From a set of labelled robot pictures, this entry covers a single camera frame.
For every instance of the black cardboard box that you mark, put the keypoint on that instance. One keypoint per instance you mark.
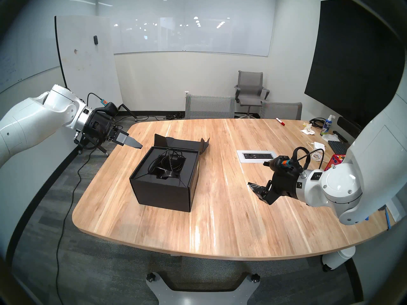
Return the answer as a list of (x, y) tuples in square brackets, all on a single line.
[(165, 193)]

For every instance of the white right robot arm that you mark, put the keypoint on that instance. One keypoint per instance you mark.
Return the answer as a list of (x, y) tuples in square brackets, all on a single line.
[(365, 167)]

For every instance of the large black wall screen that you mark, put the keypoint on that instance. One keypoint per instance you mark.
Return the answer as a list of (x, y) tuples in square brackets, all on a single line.
[(356, 69)]

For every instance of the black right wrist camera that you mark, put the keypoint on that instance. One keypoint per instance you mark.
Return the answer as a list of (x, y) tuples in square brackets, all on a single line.
[(281, 164)]

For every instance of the grey ribbed mesh chair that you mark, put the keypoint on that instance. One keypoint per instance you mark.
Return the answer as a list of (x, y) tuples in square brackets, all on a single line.
[(210, 107)]

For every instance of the whiteboard cleaner spray bottle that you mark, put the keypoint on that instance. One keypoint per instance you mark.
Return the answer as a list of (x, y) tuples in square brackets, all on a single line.
[(327, 128)]

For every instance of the white freestanding whiteboard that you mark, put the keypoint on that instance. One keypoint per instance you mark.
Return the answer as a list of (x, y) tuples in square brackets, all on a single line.
[(89, 63)]

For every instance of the black video conference bar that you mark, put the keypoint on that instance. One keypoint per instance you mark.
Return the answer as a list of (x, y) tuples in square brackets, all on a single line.
[(348, 126)]

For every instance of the glass whiteboard with blue writing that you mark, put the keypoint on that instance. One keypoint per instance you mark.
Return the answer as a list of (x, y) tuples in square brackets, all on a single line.
[(19, 53)]

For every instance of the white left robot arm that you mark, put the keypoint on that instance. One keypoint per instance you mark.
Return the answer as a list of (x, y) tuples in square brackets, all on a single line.
[(31, 123)]

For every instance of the crumpled white tissue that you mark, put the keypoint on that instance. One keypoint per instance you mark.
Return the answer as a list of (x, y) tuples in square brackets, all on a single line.
[(307, 130), (330, 138)]

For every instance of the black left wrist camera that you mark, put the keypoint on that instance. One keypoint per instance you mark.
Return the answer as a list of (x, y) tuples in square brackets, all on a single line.
[(108, 110)]

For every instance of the wall-mounted glass whiteboard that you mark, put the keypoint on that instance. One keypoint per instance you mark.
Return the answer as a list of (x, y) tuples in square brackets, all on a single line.
[(190, 28)]

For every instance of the red capped whiteboard marker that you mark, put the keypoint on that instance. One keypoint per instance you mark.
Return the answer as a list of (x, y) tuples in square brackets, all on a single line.
[(279, 121)]

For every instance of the silver table power outlet panel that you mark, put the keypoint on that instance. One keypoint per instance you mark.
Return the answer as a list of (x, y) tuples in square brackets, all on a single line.
[(259, 156)]

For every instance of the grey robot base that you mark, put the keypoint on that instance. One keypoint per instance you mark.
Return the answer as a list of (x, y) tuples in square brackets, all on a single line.
[(159, 291)]

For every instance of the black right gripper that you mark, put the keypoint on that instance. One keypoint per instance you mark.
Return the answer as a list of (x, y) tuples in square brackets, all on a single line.
[(283, 185)]

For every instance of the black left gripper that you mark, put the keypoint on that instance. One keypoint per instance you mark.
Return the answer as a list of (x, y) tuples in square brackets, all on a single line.
[(101, 129)]

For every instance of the grey office chair with armrests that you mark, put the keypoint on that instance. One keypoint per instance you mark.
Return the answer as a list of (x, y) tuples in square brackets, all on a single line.
[(250, 85)]

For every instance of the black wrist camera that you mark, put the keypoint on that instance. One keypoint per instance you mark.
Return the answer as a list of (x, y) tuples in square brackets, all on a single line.
[(281, 164), (108, 110)]

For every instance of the colourful floral tissue box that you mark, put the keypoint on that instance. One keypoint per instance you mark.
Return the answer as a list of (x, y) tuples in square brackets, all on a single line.
[(335, 161)]

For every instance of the small black remote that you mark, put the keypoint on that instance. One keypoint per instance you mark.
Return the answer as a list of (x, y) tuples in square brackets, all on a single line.
[(340, 137)]

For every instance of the black keyboard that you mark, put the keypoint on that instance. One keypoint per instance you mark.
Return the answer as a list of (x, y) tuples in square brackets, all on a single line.
[(338, 147)]

